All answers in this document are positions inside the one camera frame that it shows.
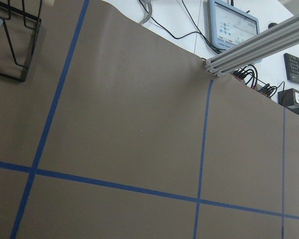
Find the wooden rack handle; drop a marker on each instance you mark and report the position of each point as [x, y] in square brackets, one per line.
[49, 2]

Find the right teach pendant tablet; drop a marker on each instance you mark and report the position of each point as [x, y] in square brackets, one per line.
[229, 26]

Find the black power adapter box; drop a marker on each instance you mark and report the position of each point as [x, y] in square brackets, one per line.
[289, 99]

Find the black keyboard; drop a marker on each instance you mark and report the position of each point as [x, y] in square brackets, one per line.
[292, 67]

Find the black wire cup rack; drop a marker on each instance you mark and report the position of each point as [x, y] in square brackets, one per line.
[20, 22]

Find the aluminium frame post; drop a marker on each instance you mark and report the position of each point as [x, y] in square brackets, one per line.
[273, 40]

